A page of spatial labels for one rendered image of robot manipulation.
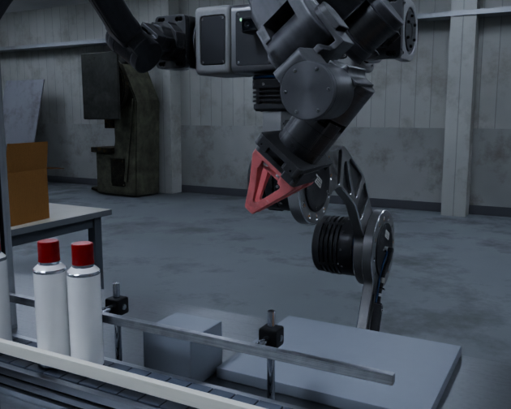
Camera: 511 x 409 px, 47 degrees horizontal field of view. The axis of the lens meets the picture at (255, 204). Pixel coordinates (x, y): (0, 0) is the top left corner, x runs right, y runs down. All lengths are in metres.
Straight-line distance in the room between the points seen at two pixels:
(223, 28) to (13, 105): 10.52
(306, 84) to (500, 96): 7.40
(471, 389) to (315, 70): 0.68
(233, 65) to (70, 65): 10.04
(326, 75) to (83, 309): 0.56
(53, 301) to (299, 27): 0.58
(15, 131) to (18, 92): 0.72
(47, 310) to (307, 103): 0.58
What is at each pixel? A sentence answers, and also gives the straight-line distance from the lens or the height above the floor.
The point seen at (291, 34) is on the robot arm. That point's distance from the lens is 0.66.
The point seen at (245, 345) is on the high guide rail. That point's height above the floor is 0.96.
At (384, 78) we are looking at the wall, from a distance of 8.25.
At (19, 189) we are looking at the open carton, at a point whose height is 0.94.
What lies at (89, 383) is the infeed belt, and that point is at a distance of 0.96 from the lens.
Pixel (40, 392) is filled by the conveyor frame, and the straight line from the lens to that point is 1.02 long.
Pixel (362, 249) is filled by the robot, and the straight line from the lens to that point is 1.69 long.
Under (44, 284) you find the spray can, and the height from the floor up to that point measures 1.02.
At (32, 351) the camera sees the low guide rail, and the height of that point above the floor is 0.91.
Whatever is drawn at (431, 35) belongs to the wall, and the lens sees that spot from 8.15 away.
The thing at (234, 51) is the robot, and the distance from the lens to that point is 1.36.
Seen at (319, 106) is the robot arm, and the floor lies 1.29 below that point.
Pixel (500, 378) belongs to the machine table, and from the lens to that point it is 1.14.
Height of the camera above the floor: 1.28
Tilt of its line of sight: 9 degrees down
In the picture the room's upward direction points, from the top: straight up
